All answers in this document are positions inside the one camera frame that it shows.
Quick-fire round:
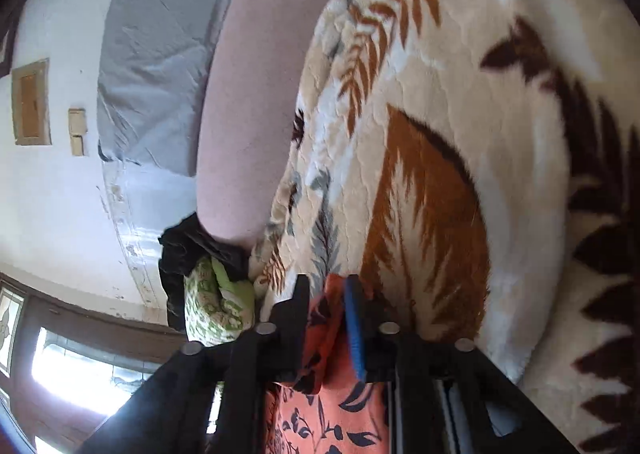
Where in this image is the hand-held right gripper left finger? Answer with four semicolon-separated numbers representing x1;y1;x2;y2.
90;275;312;454

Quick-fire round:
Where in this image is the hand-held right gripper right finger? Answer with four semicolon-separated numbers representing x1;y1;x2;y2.
344;275;582;454

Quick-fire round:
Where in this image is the orange floral cloth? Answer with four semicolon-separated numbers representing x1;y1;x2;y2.
262;274;401;454

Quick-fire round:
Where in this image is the green white patterned cloth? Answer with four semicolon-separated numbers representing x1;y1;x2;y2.
184;256;258;348

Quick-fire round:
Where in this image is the black cloth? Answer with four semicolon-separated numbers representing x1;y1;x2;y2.
157;213;251;331

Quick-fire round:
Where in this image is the wooden framed glass window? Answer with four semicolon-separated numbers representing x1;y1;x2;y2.
0;279;171;454

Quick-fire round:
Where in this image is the pink bolster pillow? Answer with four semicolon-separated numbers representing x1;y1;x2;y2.
195;0;362;245

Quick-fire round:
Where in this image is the leaf print fleece blanket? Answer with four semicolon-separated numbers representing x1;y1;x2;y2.
252;0;640;454

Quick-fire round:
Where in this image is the grey pillow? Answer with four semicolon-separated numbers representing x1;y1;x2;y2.
97;0;257;179

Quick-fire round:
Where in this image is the beige wall switch plate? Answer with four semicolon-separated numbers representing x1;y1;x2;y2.
68;108;88;157

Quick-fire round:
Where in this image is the wooden framed wall niche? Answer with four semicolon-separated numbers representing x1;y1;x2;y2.
11;58;51;147

